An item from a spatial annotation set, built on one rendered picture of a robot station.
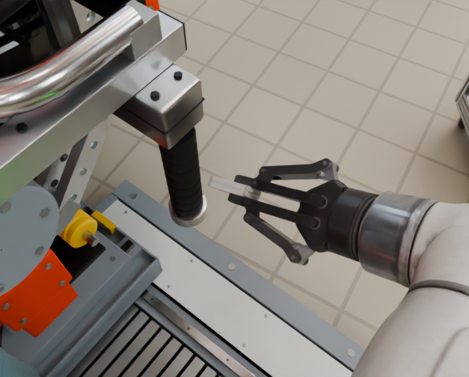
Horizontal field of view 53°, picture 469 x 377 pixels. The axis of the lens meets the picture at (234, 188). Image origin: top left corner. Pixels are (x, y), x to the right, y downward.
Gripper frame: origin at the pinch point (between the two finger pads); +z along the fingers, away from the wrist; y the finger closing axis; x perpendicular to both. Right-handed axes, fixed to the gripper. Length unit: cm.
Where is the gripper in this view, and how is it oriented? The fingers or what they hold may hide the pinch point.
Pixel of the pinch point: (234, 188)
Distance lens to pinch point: 63.5
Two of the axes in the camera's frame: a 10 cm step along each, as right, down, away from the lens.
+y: 3.3, -9.4, 0.5
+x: -6.0, -2.5, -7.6
